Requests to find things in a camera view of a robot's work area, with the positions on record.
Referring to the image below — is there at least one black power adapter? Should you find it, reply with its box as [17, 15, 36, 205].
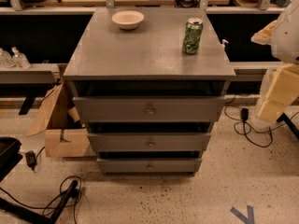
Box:
[240, 108, 249, 122]
[25, 150, 36, 171]

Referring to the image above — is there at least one open cardboard box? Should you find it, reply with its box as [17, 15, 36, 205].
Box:
[26, 83, 94, 158]

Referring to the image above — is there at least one small white pump bottle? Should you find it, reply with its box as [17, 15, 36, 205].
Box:
[221, 39, 229, 49]

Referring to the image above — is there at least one grey top drawer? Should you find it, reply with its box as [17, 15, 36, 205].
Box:
[74, 97, 224, 122]

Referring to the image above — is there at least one black stand base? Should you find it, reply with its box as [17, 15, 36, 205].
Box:
[0, 180, 79, 224]

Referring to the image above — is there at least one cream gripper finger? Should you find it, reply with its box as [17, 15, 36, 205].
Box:
[251, 21, 277, 45]
[257, 63, 299, 122]

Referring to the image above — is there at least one clear sanitizer bottle left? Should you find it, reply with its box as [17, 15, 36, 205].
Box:
[0, 49, 15, 68]

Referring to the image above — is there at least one grey wooden drawer cabinet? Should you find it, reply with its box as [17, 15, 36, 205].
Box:
[63, 7, 237, 176]

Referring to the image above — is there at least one white paper bowl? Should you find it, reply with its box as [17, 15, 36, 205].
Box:
[111, 10, 144, 30]

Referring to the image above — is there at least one black power adapter right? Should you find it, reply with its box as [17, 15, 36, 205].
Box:
[240, 108, 249, 122]

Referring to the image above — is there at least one grey drawer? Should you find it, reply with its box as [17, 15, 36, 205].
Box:
[74, 97, 224, 122]
[88, 133, 210, 152]
[96, 159, 202, 174]

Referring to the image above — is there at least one black power adapter left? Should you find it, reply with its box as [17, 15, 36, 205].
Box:
[25, 150, 36, 171]

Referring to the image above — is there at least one black bin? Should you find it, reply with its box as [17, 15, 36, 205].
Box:
[0, 137, 22, 182]

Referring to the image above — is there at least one green soda can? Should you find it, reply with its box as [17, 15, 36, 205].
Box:
[182, 18, 204, 54]

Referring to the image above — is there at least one grey bottom drawer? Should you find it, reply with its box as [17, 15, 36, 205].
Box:
[96, 159, 202, 174]

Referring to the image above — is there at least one clear sanitizer bottle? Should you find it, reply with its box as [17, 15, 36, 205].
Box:
[0, 49, 15, 68]
[11, 47, 31, 69]

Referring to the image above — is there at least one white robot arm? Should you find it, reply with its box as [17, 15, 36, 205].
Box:
[251, 0, 299, 122]

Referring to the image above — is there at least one clear sanitizer bottle right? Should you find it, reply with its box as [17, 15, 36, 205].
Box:
[11, 47, 31, 69]

